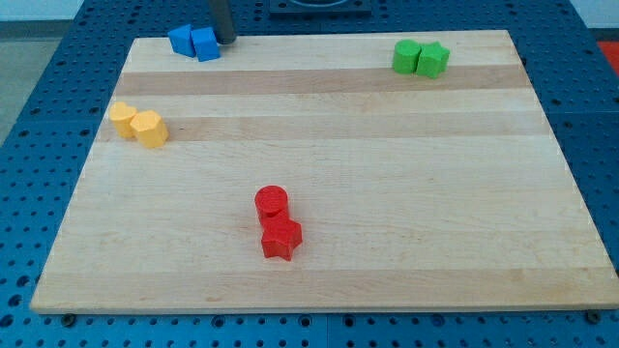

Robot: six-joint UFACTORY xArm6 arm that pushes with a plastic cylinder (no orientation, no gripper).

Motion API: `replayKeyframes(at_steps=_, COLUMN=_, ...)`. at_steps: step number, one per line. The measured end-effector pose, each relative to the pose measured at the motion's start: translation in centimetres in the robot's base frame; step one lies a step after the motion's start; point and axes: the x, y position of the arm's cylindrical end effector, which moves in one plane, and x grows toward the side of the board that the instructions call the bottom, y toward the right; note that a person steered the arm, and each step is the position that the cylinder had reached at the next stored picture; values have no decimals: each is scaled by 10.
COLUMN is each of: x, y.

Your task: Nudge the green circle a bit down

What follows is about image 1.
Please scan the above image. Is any red circle block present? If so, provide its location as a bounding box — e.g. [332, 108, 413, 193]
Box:
[254, 186, 289, 229]

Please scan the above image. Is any green circle block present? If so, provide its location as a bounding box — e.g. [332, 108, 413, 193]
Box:
[392, 40, 422, 74]

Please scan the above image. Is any red star block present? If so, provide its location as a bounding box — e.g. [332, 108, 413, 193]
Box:
[261, 217, 303, 261]

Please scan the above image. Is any wooden board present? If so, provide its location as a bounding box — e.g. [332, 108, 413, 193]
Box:
[31, 30, 618, 314]

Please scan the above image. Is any blue cube block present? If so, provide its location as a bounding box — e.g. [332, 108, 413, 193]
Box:
[191, 27, 221, 62]

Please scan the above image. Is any yellow hexagon block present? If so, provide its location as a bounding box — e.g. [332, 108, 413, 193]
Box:
[130, 110, 169, 148]

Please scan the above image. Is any green star block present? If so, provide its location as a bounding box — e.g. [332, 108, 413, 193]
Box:
[416, 42, 451, 78]

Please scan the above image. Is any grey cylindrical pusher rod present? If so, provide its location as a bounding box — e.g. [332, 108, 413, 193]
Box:
[207, 0, 237, 45]

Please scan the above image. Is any blue triangle block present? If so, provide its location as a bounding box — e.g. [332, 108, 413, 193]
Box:
[167, 24, 196, 58]

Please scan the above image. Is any yellow heart block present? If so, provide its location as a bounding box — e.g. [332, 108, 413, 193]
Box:
[108, 101, 137, 138]

